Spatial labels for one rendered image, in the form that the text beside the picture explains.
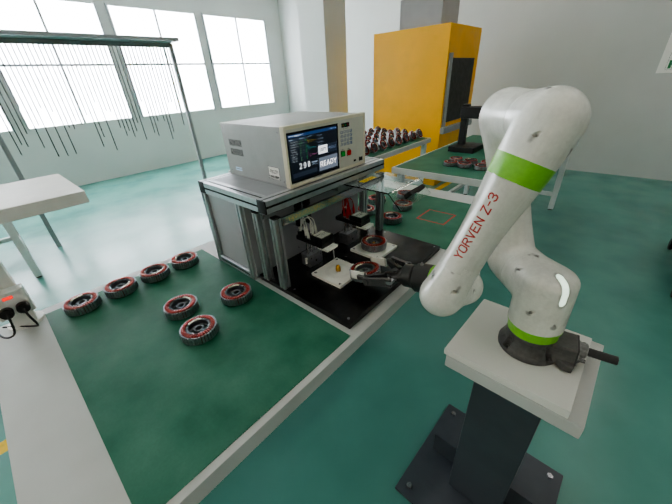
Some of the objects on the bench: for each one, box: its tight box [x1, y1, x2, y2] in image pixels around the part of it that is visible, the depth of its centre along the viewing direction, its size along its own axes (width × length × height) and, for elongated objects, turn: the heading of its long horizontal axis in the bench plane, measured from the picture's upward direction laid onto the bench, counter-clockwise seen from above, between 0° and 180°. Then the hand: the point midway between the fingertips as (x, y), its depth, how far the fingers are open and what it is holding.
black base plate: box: [260, 225, 440, 329], centre depth 132 cm, size 47×64×2 cm
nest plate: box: [312, 258, 354, 289], centre depth 122 cm, size 15×15×1 cm
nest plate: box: [350, 242, 397, 258], centre depth 138 cm, size 15×15×1 cm
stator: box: [220, 282, 252, 306], centre depth 114 cm, size 11×11×4 cm
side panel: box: [201, 192, 260, 280], centre depth 127 cm, size 28×3×32 cm, turn 54°
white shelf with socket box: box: [0, 174, 89, 339], centre depth 97 cm, size 35×37×46 cm
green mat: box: [45, 249, 350, 504], centre depth 104 cm, size 94×61×1 cm, turn 54°
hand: (365, 267), depth 111 cm, fingers closed on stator, 11 cm apart
